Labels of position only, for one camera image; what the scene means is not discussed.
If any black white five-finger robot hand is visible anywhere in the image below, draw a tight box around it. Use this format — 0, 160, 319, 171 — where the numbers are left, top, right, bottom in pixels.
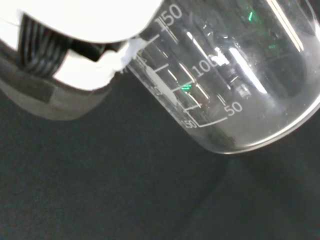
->
0, 0, 163, 121

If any black bench cloth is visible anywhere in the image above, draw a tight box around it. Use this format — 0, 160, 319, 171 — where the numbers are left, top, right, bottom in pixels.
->
0, 37, 320, 240

